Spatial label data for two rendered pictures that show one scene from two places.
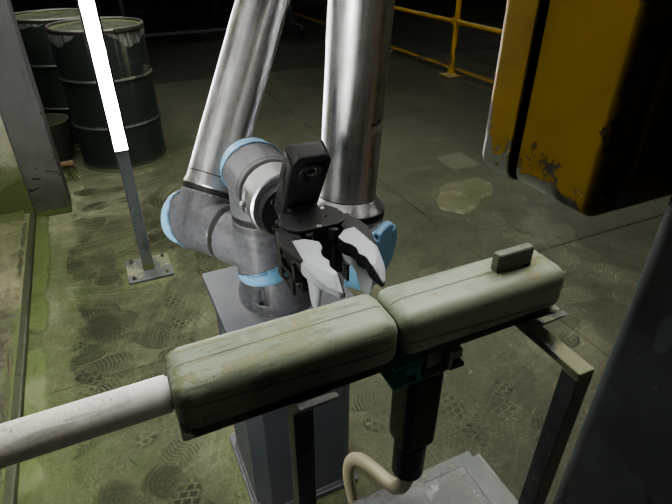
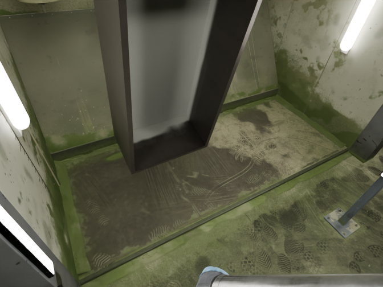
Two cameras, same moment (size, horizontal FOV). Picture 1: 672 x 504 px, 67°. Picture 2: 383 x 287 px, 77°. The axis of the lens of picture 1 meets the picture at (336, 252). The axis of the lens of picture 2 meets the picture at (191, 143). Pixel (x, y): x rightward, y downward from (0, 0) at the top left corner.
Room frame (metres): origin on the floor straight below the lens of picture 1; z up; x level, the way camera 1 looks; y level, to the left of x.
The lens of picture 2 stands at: (0.64, 0.03, 1.74)
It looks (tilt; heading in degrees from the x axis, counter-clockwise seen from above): 44 degrees down; 83
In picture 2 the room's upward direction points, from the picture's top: 5 degrees clockwise
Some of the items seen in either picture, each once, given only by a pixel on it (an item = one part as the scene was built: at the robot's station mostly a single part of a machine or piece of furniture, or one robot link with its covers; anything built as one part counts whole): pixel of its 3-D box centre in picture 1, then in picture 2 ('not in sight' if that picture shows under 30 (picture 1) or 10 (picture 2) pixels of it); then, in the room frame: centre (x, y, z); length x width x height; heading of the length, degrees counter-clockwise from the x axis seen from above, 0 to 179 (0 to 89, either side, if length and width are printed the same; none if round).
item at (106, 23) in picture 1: (96, 26); not in sight; (3.44, 1.50, 0.86); 0.54 x 0.54 x 0.01
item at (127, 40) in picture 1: (112, 94); not in sight; (3.43, 1.49, 0.44); 0.59 x 0.58 x 0.89; 39
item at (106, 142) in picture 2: not in sight; (187, 118); (0.83, 2.12, 0.11); 2.70 x 0.02 x 0.13; 25
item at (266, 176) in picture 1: (277, 201); not in sight; (0.60, 0.08, 1.07); 0.10 x 0.05 x 0.09; 115
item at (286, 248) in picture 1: (300, 245); not in sight; (0.46, 0.04, 1.09); 0.09 x 0.05 x 0.02; 16
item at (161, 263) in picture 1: (149, 268); (341, 222); (2.02, 0.89, 0.01); 0.20 x 0.20 x 0.01; 25
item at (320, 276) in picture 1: (317, 284); not in sight; (0.42, 0.02, 1.07); 0.09 x 0.03 x 0.06; 16
